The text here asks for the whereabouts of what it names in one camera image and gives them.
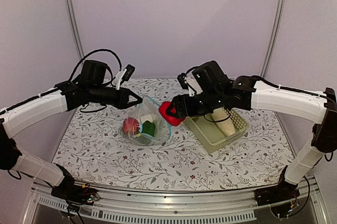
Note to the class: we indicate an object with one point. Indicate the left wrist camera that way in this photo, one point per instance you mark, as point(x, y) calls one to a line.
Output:
point(123, 76)

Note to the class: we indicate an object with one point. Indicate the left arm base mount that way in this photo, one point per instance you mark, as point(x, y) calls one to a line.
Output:
point(68, 190)

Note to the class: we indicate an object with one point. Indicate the beige perforated plastic basket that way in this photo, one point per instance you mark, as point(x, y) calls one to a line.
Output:
point(210, 136)

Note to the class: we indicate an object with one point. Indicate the aluminium frame post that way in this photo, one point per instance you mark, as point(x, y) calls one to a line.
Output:
point(272, 41)
point(74, 28)

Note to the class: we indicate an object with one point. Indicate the red toy pepper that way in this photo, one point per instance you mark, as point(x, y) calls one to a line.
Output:
point(168, 112)

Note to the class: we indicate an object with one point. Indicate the floral table mat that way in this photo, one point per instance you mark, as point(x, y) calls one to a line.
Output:
point(94, 150)

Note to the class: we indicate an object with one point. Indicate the right aluminium frame post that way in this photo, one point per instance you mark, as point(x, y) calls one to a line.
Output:
point(272, 41)

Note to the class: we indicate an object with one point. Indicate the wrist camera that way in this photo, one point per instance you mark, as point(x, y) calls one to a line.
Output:
point(123, 76)
point(189, 83)

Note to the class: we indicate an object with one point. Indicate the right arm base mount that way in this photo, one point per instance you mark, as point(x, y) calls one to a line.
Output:
point(282, 191)

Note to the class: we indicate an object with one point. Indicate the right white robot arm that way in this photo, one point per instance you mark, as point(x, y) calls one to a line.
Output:
point(210, 89)

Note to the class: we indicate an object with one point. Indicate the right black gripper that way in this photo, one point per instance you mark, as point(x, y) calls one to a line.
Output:
point(186, 110)

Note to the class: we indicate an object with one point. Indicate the red toy apple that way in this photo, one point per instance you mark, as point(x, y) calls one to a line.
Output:
point(131, 126)

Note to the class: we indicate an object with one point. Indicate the green toy vegetable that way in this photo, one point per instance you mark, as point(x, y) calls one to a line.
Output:
point(148, 128)

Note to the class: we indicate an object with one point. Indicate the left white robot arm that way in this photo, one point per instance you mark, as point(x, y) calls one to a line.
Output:
point(87, 87)

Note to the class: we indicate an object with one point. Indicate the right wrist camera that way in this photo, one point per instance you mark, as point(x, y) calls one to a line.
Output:
point(189, 83)

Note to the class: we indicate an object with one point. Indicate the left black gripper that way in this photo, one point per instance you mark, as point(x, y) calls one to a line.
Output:
point(124, 98)

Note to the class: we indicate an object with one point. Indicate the left aluminium frame post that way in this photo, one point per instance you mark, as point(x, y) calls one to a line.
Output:
point(74, 28)

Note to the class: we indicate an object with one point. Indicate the clear zip top bag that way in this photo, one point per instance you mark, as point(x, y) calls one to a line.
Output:
point(163, 129)

